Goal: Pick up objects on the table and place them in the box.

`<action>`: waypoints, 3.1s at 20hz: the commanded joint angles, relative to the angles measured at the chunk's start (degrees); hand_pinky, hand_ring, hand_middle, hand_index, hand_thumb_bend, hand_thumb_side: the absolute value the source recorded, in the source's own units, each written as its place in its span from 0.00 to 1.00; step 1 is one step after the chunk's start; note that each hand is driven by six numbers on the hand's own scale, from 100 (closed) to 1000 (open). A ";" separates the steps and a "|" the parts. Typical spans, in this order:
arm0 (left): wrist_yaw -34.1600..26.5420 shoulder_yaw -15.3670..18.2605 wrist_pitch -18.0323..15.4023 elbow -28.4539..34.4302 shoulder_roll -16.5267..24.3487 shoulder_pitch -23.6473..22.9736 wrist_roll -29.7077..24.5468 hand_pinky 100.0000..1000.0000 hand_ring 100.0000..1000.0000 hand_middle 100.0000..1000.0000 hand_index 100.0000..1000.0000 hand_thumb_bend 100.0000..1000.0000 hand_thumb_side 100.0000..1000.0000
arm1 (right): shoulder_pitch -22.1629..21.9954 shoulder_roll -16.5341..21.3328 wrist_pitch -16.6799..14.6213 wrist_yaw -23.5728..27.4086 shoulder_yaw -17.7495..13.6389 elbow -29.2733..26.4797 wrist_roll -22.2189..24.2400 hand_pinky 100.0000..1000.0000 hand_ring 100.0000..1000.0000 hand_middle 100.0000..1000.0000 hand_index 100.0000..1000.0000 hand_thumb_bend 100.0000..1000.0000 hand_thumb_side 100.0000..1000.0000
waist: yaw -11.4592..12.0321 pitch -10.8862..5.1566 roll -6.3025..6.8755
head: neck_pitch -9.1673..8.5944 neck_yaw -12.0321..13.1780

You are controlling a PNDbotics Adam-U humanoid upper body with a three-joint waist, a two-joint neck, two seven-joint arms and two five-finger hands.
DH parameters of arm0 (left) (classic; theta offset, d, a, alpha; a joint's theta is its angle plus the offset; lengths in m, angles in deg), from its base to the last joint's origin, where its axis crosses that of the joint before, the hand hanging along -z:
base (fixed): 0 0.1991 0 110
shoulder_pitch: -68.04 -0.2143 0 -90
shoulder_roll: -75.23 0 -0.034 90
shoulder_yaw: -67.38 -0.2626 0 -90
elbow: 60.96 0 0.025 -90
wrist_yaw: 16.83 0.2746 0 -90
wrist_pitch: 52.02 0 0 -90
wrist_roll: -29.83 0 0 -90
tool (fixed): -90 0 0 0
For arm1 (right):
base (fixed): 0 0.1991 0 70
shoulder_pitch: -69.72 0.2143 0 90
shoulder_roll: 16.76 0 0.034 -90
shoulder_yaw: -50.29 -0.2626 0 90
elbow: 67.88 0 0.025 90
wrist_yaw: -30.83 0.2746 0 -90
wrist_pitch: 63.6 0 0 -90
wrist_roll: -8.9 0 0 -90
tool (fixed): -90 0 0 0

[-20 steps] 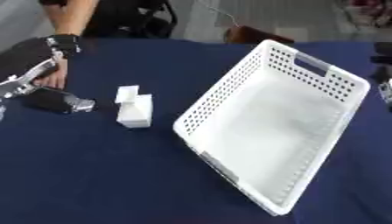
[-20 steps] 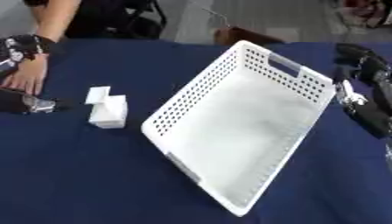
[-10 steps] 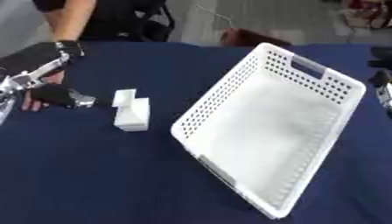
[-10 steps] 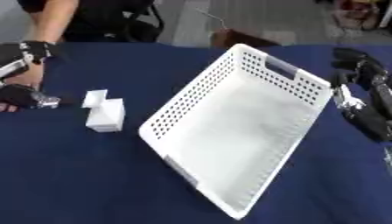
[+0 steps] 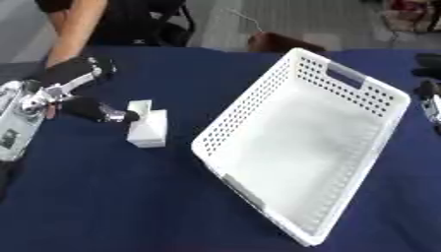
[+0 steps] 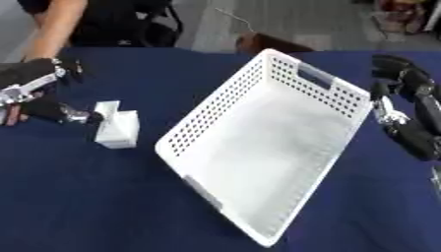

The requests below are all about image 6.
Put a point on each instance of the white perforated plastic basket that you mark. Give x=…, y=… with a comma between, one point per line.
x=270, y=147

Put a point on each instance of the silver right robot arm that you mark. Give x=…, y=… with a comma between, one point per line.
x=437, y=180

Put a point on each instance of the white T-shaped block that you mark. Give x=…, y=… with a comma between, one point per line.
x=119, y=126

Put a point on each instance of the red and brown clutter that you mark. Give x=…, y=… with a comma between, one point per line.
x=402, y=14

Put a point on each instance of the person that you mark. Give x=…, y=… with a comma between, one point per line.
x=109, y=23

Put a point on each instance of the person's hand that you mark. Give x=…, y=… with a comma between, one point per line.
x=10, y=118

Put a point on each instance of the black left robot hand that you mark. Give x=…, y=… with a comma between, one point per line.
x=31, y=70

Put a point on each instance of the person's forearm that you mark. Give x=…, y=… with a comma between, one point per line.
x=54, y=29

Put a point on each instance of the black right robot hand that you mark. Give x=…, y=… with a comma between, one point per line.
x=419, y=131

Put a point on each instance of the black chair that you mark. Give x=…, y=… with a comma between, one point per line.
x=166, y=31

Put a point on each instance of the brown wooden chair back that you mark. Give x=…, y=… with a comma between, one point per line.
x=270, y=43

